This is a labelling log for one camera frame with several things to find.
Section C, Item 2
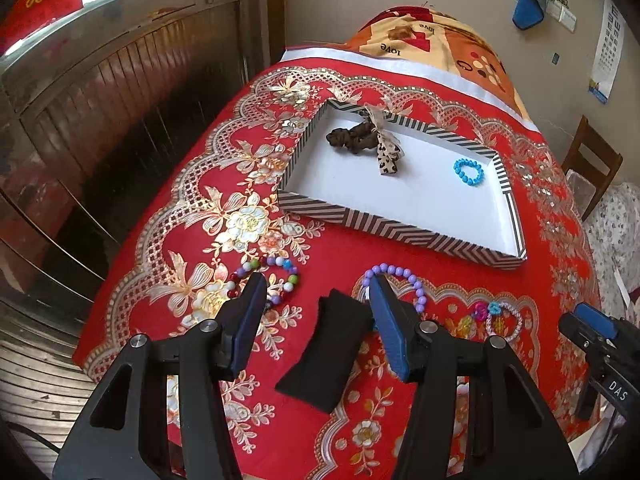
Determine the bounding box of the wooden chair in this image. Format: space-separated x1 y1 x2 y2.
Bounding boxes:
561 115 624 221

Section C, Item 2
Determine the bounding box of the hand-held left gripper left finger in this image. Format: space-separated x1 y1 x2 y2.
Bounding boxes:
52 272 268 480

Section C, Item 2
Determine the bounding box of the orange bead bracelet pink heart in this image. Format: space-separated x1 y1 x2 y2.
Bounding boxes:
442 301 503 341

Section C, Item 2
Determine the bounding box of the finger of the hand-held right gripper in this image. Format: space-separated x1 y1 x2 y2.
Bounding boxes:
558 302 621 356

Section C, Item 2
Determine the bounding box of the black cloth piece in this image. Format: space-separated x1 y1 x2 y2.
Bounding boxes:
275 288 376 414

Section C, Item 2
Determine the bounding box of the brown scrunchie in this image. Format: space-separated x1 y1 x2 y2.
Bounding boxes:
326 119 376 151

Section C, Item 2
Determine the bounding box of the multicolour round bead bracelet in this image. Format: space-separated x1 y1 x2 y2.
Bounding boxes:
227 255 301 311

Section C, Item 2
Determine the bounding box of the leopard print bow hair tie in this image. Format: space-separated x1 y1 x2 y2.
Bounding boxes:
357 107 403 177

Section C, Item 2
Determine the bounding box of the wall chart poster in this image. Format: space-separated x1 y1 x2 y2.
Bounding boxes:
587 0 626 106

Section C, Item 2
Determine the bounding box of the red floral embroidered tablecloth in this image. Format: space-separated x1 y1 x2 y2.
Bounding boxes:
72 47 601 480

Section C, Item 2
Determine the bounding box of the striped shallow tray box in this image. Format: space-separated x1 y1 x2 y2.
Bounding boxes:
277 98 528 271

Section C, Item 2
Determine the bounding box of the purple bead bracelet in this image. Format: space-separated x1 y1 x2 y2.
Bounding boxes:
352 262 428 333

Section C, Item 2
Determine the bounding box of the printed blanket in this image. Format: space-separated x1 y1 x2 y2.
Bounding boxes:
280 5 543 133

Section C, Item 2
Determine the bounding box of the black cable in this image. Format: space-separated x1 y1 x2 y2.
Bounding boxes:
2 420 56 453

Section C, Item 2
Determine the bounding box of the white wall switch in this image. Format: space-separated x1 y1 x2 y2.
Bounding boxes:
546 0 577 31

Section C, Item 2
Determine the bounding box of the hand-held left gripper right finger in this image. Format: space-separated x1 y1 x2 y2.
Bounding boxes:
369 274 576 480

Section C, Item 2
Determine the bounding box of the blue bead bracelet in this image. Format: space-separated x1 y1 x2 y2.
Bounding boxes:
453 158 485 186

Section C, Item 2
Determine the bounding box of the floral patterned cloth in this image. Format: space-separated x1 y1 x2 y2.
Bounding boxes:
582 182 640 311

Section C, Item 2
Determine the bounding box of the wooden panel door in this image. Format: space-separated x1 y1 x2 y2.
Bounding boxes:
0 0 251 311

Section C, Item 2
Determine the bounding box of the red banner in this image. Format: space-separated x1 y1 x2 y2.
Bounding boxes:
0 0 83 53

